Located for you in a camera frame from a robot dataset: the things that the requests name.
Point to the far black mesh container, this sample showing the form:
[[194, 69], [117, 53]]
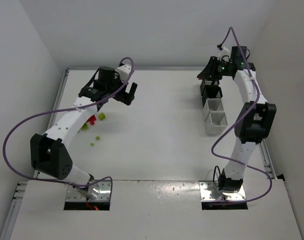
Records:
[[208, 84]]

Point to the red lego pile brick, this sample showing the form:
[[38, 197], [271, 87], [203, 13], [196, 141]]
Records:
[[92, 120]]

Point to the lime lego brick with hole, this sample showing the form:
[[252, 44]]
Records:
[[84, 127]]

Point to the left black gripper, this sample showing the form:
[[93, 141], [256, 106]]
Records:
[[125, 95]]

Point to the yellow-green lego cube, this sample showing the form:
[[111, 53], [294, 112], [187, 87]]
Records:
[[101, 116]]

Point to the aluminium frame rail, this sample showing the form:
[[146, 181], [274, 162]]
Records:
[[21, 185], [267, 160]]

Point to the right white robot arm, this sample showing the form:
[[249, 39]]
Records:
[[255, 120]]

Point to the right aluminium frame rail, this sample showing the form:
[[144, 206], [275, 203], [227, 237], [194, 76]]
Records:
[[267, 160]]

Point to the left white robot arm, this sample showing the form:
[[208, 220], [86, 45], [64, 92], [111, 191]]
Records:
[[49, 151]]

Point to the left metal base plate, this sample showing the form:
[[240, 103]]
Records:
[[99, 192]]

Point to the black mesh container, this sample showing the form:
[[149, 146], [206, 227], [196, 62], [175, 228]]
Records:
[[208, 84], [211, 92]]

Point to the metal base plate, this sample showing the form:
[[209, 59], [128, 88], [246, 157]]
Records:
[[99, 192], [209, 192]]

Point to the left aluminium frame rail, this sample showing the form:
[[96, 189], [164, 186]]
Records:
[[21, 185]]

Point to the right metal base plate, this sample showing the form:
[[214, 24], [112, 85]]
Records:
[[209, 192]]

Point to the white mesh container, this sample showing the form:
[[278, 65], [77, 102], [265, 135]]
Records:
[[212, 105], [216, 123]]

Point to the near white mesh container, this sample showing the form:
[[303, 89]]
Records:
[[216, 123]]

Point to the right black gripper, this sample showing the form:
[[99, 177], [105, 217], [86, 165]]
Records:
[[209, 72]]

